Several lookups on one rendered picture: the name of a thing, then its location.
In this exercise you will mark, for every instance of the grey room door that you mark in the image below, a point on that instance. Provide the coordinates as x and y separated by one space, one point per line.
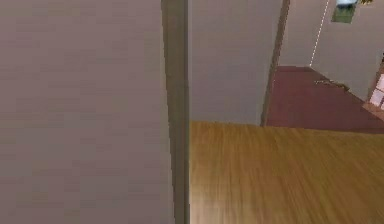
83 110

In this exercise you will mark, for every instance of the green framed wall picture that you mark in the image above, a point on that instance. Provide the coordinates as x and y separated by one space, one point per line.
344 11

